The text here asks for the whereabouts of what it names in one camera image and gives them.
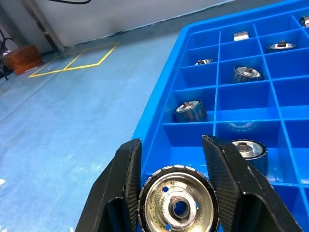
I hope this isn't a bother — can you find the grey metal post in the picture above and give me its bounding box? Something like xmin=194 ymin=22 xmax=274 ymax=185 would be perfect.
xmin=22 ymin=0 xmax=66 ymax=52

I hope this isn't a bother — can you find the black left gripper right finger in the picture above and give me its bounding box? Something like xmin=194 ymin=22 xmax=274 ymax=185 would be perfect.
xmin=201 ymin=134 xmax=304 ymax=232

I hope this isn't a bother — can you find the blue compartment tray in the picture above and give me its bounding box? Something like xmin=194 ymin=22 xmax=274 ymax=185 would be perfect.
xmin=131 ymin=0 xmax=309 ymax=232

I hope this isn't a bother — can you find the black cable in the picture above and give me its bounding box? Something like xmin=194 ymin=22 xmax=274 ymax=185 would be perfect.
xmin=47 ymin=0 xmax=92 ymax=5
xmin=0 ymin=29 xmax=15 ymax=82

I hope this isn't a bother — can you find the orange box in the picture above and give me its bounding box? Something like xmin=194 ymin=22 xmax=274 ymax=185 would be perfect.
xmin=2 ymin=44 xmax=43 ymax=75

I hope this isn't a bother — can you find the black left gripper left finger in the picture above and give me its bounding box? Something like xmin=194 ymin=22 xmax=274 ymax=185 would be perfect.
xmin=75 ymin=138 xmax=142 ymax=232

